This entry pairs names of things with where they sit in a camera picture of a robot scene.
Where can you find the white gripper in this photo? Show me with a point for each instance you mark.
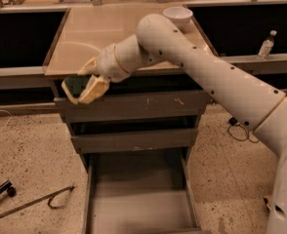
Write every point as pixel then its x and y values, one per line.
pixel 106 61

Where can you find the dark green sponge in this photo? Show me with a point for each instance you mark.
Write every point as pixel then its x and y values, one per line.
pixel 75 85

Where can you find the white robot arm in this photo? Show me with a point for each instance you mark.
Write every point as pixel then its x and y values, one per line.
pixel 253 102

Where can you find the grey drawer cabinet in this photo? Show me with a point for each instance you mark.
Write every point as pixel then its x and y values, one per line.
pixel 86 29

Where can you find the grey top drawer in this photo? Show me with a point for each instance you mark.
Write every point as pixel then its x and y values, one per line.
pixel 134 106

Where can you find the grey drawer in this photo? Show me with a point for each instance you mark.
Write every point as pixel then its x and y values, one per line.
pixel 139 193
pixel 135 141
pixel 134 106

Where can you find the grey middle drawer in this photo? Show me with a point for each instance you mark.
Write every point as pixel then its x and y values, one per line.
pixel 135 141

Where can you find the grey bottom drawer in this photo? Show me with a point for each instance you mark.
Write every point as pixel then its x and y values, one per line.
pixel 139 193

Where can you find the white bowl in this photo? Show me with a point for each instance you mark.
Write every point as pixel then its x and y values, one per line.
pixel 178 15

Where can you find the metal hook rod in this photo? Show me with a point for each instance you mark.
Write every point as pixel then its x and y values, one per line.
pixel 50 197

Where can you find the black caster leg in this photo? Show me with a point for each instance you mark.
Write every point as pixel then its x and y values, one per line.
pixel 8 187

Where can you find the clear plastic water bottle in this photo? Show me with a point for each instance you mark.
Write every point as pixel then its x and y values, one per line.
pixel 267 45

